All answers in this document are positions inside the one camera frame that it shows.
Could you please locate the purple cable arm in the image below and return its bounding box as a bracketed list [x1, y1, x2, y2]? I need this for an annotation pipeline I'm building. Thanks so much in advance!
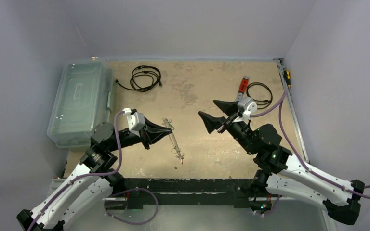
[250, 90, 370, 203]
[26, 110, 132, 231]

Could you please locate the yellow black screwdriver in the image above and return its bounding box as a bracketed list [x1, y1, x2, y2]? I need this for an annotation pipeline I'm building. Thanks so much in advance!
[283, 70, 291, 87]

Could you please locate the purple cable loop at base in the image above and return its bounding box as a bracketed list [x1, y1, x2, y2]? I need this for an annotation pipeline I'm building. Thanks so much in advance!
[104, 187, 160, 226]

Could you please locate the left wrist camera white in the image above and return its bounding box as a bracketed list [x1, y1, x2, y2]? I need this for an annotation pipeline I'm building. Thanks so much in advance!
[123, 108, 145, 132]

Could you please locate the black coiled cable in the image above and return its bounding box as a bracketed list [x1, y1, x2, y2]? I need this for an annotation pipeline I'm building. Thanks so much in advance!
[245, 82, 274, 110]
[115, 65, 163, 93]

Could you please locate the keyring chain with keys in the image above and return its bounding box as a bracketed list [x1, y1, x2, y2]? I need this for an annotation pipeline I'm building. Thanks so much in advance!
[162, 118, 185, 166]

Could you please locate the clear plastic storage bin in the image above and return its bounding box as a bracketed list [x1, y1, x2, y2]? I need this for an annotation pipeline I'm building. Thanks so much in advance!
[47, 58, 114, 149]

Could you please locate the black coiled cable right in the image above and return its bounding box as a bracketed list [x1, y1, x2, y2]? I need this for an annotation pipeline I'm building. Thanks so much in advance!
[245, 82, 274, 110]

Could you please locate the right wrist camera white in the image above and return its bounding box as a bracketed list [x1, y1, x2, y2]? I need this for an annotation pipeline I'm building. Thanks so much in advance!
[233, 97, 257, 122]

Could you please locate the black coiled cable left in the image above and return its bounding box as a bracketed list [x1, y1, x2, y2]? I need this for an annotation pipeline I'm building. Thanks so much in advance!
[115, 65, 163, 93]

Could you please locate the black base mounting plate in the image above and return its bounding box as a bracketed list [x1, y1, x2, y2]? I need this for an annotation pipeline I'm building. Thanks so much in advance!
[105, 177, 283, 211]

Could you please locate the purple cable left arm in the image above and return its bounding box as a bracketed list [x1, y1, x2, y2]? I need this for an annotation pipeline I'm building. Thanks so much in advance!
[26, 110, 132, 231]

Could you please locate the red handled adjustable wrench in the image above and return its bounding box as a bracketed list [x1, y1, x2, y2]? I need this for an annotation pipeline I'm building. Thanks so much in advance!
[235, 76, 250, 101]

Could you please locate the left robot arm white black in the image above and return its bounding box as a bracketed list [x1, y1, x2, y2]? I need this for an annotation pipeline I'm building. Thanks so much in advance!
[16, 113, 172, 231]

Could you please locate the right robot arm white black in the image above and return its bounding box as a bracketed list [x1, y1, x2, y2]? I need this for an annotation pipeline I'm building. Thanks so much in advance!
[198, 98, 365, 225]

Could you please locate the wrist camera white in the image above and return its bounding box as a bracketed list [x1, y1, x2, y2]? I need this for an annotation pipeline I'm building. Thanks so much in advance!
[233, 97, 257, 122]
[123, 108, 145, 132]

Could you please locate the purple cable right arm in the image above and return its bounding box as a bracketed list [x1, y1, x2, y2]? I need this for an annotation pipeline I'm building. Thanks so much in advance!
[250, 90, 370, 203]

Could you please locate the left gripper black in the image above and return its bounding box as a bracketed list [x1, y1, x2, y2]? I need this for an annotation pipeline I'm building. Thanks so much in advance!
[108, 116, 172, 152]

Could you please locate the aluminium frame rail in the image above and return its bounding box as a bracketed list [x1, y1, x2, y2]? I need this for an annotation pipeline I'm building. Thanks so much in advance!
[46, 58, 336, 231]

